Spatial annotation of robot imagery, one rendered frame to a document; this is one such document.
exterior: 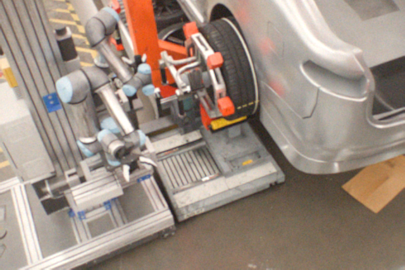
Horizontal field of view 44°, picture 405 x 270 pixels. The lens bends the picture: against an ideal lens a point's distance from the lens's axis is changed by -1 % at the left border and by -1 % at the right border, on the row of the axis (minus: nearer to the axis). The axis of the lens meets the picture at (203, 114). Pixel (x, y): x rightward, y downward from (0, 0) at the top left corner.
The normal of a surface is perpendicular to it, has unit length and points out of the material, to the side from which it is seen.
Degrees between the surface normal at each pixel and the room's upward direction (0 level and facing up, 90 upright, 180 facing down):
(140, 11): 90
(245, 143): 0
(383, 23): 22
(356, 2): 2
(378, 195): 2
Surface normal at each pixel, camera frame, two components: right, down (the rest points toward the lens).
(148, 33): 0.37, 0.63
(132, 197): -0.07, -0.71
